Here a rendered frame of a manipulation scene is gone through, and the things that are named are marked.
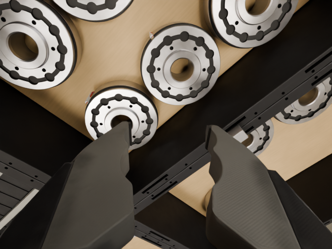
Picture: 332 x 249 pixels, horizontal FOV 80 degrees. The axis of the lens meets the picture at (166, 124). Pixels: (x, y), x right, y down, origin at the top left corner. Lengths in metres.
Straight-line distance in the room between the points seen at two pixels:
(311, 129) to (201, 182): 0.23
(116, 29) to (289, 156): 0.39
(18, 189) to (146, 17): 0.38
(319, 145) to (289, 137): 0.07
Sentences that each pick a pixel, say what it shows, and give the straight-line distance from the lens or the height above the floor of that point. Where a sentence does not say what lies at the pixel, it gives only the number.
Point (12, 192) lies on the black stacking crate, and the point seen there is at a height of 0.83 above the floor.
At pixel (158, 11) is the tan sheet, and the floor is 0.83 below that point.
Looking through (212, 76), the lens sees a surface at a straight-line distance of 0.28.
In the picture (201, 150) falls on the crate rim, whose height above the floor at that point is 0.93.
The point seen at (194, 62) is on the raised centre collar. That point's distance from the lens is 0.26.
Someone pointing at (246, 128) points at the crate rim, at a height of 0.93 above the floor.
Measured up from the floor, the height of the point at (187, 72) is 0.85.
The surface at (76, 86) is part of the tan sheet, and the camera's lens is 0.31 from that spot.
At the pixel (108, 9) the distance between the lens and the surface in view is 0.25.
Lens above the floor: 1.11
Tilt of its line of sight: 58 degrees down
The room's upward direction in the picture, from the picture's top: 168 degrees clockwise
